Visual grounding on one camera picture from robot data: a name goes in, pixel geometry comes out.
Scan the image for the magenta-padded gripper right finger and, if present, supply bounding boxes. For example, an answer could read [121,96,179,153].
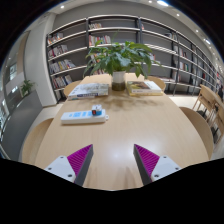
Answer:
[132,143,183,187]

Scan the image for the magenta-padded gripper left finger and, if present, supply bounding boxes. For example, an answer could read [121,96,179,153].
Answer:
[44,143,95,187]

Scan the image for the light wooden round-backed chair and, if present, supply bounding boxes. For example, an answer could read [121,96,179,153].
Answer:
[20,117,55,165]
[146,75,167,92]
[62,79,83,98]
[179,106,215,160]

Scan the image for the white magazine book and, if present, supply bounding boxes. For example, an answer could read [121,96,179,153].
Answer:
[67,82,110,101]

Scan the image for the wooden tables and chairs group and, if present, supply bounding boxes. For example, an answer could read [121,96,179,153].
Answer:
[192,83,224,138]

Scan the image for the small background potted plant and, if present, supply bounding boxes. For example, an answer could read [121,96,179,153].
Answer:
[19,79,35,98]

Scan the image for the green potted plant white pot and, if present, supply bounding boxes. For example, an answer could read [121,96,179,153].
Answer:
[83,39,162,92]

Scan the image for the grey shelf unit with books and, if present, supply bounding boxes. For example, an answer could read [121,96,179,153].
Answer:
[45,13,224,103]

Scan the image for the ceiling spot lights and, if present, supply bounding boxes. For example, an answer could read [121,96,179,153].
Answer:
[59,0,215,47]

